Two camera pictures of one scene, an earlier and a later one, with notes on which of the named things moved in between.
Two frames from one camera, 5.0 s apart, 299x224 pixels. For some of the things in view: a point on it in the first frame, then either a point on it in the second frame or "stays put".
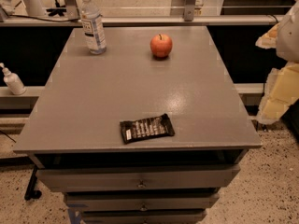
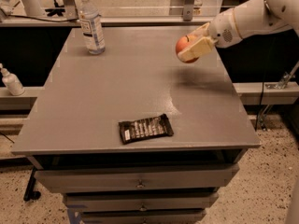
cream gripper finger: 269,40 → 200,33
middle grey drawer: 142,202 stays put
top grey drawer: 137,176 stays put
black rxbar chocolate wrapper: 144,129 stays put
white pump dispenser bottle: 13,81 stays put
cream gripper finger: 281,92 → 197,49
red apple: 161,45 → 184,42
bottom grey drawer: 145,217 stays put
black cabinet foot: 31,192 stays put
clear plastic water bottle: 92,23 stays put
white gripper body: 290,35 → 223,28
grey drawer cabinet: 149,132 stays put
